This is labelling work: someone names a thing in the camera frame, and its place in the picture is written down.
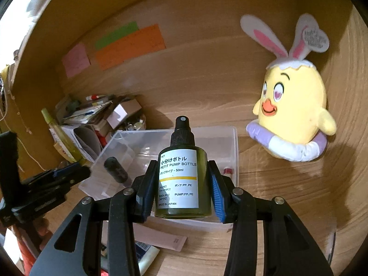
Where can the blue staples box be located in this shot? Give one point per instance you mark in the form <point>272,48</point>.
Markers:
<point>146,254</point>

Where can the pink sticky note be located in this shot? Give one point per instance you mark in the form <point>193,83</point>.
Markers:
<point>76,60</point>

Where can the green pump bottle white label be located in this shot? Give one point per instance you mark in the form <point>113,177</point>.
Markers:
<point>183,186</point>

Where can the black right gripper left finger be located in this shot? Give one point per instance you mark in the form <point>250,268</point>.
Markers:
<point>75,247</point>

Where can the yellow-green tall bottle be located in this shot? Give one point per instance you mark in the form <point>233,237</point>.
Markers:
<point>62,143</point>

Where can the yellow chick plush bunny ears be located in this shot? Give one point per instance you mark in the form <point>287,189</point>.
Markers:
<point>292,121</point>

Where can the clear plastic storage bin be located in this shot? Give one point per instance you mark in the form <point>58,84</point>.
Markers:
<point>134,150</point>

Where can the green sticky note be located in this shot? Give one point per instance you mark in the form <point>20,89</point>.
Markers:
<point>117,34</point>

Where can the black cylindrical bottle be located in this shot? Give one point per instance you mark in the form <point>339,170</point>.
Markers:
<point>116,170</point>

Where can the small cardboard box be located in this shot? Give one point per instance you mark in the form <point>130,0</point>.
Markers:
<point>123,111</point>

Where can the red cap lip balm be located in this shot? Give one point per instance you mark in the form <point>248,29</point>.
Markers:
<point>228,172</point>

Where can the pink cream tube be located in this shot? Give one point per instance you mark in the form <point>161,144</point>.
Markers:
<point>157,238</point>

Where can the red white marker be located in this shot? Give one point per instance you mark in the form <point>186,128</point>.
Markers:
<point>94,97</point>

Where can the stack of papers and books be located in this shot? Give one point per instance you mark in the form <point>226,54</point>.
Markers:
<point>86,123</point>

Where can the orange sticky note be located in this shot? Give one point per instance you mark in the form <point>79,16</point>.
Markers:
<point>136,44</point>

